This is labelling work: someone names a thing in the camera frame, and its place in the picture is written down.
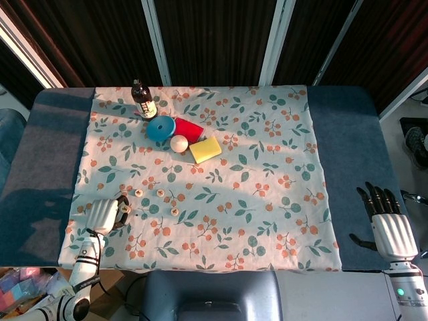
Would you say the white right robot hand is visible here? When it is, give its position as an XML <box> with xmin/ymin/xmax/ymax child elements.
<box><xmin>348</xmin><ymin>181</ymin><xmax>419</xmax><ymax>263</ymax></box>

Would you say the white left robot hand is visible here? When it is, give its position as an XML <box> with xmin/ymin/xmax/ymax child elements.
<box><xmin>85</xmin><ymin>195</ymin><xmax>132</xmax><ymax>236</ymax></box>

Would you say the black metal stand leg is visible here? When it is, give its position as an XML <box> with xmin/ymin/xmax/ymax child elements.
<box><xmin>400</xmin><ymin>189</ymin><xmax>428</xmax><ymax>205</ymax></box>

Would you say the black mesh sneaker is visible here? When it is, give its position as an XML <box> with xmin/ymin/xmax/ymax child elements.
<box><xmin>403</xmin><ymin>126</ymin><xmax>428</xmax><ymax>170</ymax></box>

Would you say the blue round disc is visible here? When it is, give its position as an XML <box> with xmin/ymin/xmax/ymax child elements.
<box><xmin>146</xmin><ymin>116</ymin><xmax>177</xmax><ymax>140</ymax></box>

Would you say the white ball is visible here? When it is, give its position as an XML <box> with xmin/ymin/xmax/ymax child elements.
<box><xmin>169</xmin><ymin>134</ymin><xmax>189</xmax><ymax>154</ymax></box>

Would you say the blue felt table cover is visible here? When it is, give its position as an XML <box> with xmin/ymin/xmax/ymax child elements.
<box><xmin>0</xmin><ymin>85</ymin><xmax>419</xmax><ymax>274</ymax></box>

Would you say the colourful block assortment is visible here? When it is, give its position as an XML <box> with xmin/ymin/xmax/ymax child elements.
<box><xmin>0</xmin><ymin>266</ymin><xmax>73</xmax><ymax>321</ymax></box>

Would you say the yellow sponge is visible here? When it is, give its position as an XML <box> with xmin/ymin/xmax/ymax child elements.
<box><xmin>189</xmin><ymin>135</ymin><xmax>223</xmax><ymax>165</ymax></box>

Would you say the red plastic cup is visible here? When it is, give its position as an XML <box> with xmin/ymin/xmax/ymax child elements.
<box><xmin>172</xmin><ymin>116</ymin><xmax>205</xmax><ymax>143</ymax></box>

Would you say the dark brown labelled bottle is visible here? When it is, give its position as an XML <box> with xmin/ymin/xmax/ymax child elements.
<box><xmin>130</xmin><ymin>78</ymin><xmax>158</xmax><ymax>120</ymax></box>

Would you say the floral berry tablecloth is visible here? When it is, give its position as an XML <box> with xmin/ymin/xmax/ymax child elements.
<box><xmin>57</xmin><ymin>85</ymin><xmax>342</xmax><ymax>272</ymax></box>

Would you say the blue grey robot torso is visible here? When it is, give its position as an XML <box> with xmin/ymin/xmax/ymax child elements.
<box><xmin>142</xmin><ymin>270</ymin><xmax>284</xmax><ymax>321</ymax></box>

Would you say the dark pleated screen panel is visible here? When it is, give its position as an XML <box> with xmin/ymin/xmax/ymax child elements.
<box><xmin>154</xmin><ymin>0</ymin><xmax>280</xmax><ymax>86</ymax></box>
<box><xmin>19</xmin><ymin>0</ymin><xmax>165</xmax><ymax>88</ymax></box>
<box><xmin>272</xmin><ymin>0</ymin><xmax>356</xmax><ymax>86</ymax></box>
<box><xmin>319</xmin><ymin>0</ymin><xmax>428</xmax><ymax>114</ymax></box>

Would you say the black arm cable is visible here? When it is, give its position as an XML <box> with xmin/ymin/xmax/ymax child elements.
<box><xmin>76</xmin><ymin>228</ymin><xmax>111</xmax><ymax>297</ymax></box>

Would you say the white screen frame post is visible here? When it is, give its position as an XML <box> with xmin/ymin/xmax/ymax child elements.
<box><xmin>0</xmin><ymin>8</ymin><xmax>65</xmax><ymax>90</ymax></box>
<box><xmin>377</xmin><ymin>65</ymin><xmax>428</xmax><ymax>122</ymax></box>
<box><xmin>140</xmin><ymin>0</ymin><xmax>173</xmax><ymax>86</ymax></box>
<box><xmin>258</xmin><ymin>0</ymin><xmax>296</xmax><ymax>86</ymax></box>

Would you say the grey screen frame post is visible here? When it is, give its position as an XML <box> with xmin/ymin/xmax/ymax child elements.
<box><xmin>311</xmin><ymin>0</ymin><xmax>365</xmax><ymax>86</ymax></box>

